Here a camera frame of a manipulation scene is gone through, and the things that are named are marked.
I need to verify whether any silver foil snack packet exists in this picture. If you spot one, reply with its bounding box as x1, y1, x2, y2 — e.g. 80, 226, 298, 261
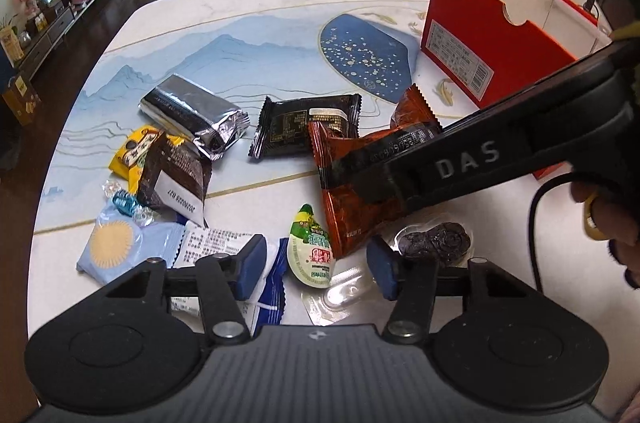
139, 74, 251, 161

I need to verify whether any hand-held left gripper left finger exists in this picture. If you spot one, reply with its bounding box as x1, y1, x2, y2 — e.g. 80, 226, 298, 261
102, 234, 269, 346

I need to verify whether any brown paper gift bag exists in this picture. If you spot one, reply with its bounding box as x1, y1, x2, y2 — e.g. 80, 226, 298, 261
2, 73, 42, 127

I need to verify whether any light blue sun-print packet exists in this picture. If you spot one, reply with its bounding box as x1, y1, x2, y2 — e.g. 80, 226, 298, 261
76, 205, 186, 286

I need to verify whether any person's right hand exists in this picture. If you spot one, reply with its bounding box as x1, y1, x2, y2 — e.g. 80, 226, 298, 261
570, 180, 640, 290

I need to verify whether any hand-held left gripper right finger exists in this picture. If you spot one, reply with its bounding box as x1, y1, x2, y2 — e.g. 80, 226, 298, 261
366, 235, 533, 345

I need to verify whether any white and blue striped packet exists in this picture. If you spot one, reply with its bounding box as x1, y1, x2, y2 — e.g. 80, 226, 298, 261
170, 225, 288, 339

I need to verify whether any clear packet with dark plum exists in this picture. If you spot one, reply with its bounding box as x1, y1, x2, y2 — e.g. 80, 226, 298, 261
301, 218, 475, 329

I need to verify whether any long television cabinet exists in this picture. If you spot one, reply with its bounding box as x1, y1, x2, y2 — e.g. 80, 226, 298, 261
10, 0, 113, 80

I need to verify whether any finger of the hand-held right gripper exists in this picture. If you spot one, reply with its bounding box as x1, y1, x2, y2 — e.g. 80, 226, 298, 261
325, 138, 416, 207

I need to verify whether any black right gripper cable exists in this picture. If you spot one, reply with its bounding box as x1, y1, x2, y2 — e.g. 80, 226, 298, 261
527, 173, 576, 291

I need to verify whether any red cardboard box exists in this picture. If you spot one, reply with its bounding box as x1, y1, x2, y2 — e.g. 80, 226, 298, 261
420, 0, 616, 181

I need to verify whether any yellow snack packet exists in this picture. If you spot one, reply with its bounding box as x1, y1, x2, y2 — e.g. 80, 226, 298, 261
108, 125, 183, 196

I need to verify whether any green jelly cup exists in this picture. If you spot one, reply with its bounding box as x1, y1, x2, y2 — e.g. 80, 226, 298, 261
286, 203, 335, 289

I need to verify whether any red snack packet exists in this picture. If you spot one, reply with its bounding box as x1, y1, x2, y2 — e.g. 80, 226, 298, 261
307, 84, 443, 260

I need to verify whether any blue wrapped candy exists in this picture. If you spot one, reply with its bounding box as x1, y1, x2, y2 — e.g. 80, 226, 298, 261
102, 180, 158, 226

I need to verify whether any dark brown snack packet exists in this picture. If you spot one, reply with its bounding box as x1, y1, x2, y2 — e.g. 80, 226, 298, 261
136, 132, 213, 226

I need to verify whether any black snack packet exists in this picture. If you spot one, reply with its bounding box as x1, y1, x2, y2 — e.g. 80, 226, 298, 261
248, 94, 363, 161

